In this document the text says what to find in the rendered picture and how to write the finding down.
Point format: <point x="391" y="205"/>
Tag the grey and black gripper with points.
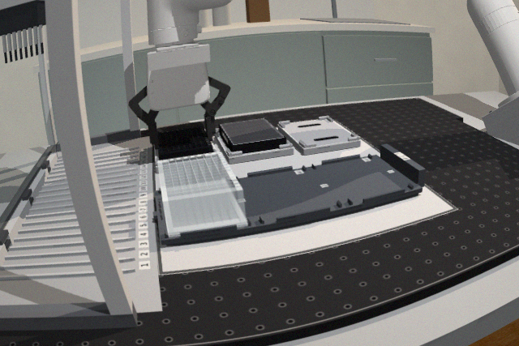
<point x="178" y="87"/>

